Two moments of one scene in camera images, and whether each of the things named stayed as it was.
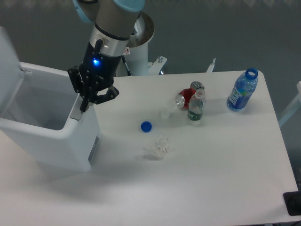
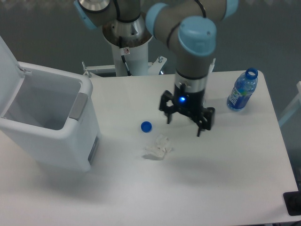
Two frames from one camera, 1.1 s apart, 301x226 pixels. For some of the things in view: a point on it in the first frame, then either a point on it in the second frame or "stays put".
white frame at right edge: (296, 105) stays put
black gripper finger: (80, 87) → (169, 110)
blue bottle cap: (146, 126) stays put
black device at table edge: (293, 202) stays put
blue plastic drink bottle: (245, 85) stays put
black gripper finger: (112, 92) → (205, 121)
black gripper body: (98, 69) → (190, 102)
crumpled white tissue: (161, 146) stays put
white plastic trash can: (40, 109) stays put
